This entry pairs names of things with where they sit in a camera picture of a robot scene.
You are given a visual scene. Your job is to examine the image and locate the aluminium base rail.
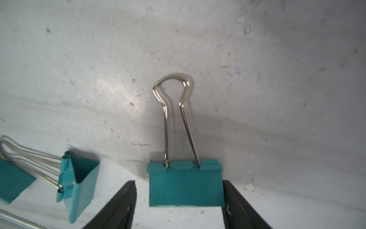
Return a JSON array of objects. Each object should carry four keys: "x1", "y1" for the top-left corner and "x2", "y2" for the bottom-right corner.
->
[{"x1": 1, "y1": 210, "x2": 47, "y2": 229}]

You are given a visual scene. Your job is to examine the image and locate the teal shiny binder clip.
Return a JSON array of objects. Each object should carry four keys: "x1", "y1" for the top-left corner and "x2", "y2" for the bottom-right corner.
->
[{"x1": 1, "y1": 148, "x2": 36, "y2": 205}]

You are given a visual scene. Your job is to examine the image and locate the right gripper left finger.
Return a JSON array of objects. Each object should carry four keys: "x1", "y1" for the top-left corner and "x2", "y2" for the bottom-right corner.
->
[{"x1": 84, "y1": 180, "x2": 137, "y2": 229}]

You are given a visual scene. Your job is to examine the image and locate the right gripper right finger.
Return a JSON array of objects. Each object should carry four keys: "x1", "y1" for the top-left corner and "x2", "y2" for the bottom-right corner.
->
[{"x1": 222, "y1": 180, "x2": 272, "y2": 229}]

